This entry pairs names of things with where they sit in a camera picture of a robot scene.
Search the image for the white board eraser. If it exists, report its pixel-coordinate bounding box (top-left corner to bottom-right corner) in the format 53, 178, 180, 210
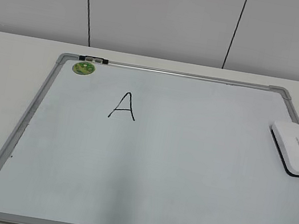
271, 121, 299, 177

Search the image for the green round magnet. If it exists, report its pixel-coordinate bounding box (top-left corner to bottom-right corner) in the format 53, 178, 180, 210
72, 62, 96, 75

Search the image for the white board with grey frame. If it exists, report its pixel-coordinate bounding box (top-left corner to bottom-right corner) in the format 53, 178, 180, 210
0, 53, 299, 224

